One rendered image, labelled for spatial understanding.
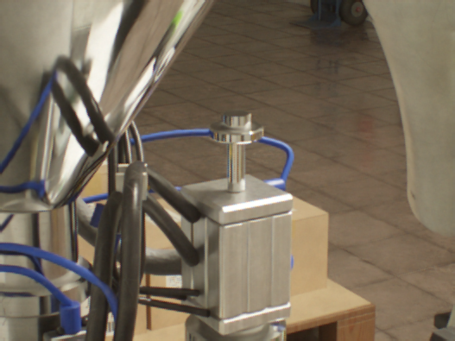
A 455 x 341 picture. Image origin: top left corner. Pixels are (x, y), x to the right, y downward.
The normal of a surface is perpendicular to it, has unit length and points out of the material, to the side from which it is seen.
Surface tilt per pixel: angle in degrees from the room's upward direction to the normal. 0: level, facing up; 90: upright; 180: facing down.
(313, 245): 90
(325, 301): 0
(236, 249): 90
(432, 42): 128
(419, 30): 132
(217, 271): 90
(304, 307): 0
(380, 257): 0
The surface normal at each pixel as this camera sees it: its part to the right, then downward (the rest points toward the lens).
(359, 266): 0.00, -0.96
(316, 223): 0.52, 0.25
